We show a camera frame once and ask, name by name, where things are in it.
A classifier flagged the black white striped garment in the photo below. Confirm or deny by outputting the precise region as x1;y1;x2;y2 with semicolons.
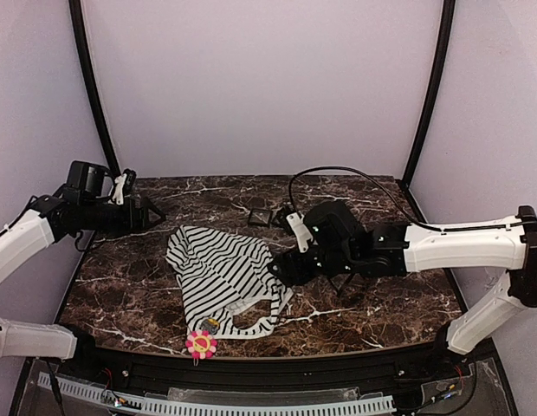
165;226;294;340

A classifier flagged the round yellow grey brooch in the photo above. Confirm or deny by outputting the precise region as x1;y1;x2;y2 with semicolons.
199;317;220;335

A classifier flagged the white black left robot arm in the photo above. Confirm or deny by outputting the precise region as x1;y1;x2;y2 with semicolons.
0;160;166;361

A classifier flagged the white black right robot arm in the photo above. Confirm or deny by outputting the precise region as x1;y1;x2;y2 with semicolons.
268;201;537;358

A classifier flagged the pink flower brooch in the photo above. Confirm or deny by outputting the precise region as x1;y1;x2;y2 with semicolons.
185;330;217;360

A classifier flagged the black display box middle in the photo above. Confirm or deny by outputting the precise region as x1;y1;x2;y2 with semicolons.
272;206;291;228

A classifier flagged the black display box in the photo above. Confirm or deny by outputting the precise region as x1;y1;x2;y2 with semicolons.
272;206;291;228
247;208;273;227

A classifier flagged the black display box left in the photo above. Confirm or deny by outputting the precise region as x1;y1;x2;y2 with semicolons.
247;208;273;227

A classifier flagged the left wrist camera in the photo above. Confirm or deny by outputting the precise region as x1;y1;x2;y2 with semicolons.
110;169;137;205

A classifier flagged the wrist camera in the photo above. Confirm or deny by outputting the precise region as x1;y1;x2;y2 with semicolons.
284;206;314;253
110;169;137;205

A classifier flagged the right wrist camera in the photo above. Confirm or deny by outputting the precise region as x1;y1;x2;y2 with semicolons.
284;206;314;253

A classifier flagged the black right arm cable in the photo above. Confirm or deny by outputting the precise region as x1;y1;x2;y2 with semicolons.
288;166;438;231

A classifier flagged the black front frame rail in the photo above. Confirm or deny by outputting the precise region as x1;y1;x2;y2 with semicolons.
90;346;451;393

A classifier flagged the white slotted cable duct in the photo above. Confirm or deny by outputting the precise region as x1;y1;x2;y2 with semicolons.
58;377;397;416

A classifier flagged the black left frame post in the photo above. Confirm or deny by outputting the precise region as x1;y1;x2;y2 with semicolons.
68;0;121;174

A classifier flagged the black frame post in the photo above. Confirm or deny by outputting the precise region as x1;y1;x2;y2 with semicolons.
68;0;121;174
401;0;456;189

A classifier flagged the black right frame post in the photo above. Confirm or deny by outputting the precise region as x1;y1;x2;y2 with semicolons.
401;0;456;189

